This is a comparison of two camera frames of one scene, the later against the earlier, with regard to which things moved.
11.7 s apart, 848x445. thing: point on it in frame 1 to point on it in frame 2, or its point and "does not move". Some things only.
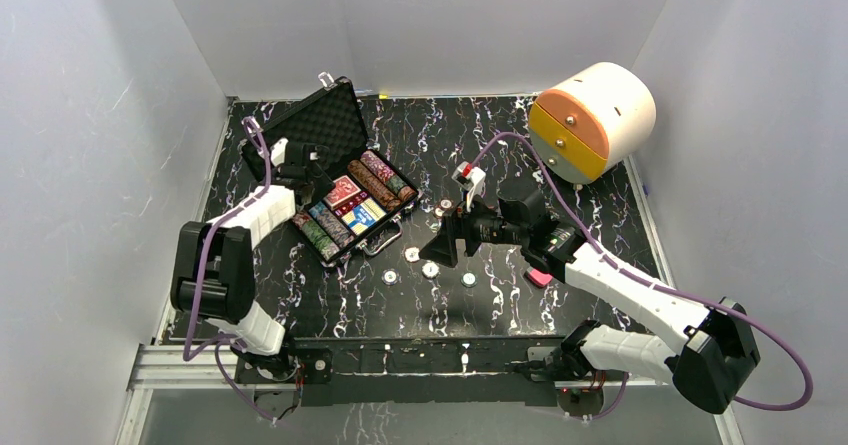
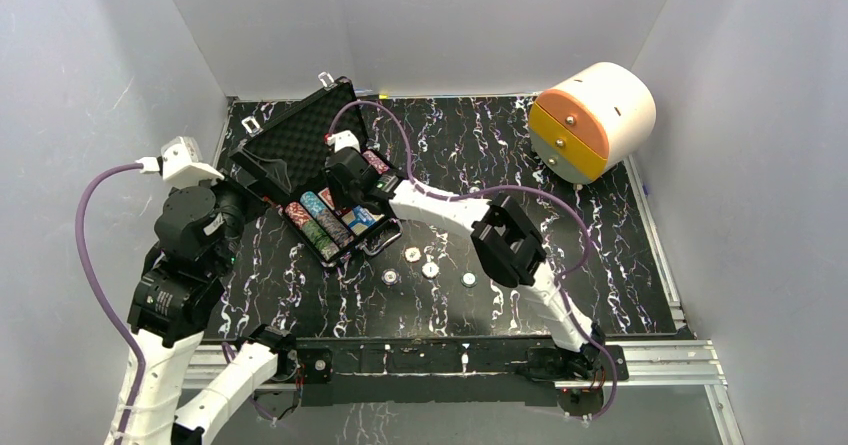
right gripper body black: [493, 229] to [343, 197]
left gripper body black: [308, 181] to [245, 194]
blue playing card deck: [364, 216] does not move
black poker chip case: [361, 211] does not move
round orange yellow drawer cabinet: [592, 120] does not move
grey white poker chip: [430, 269] does not move
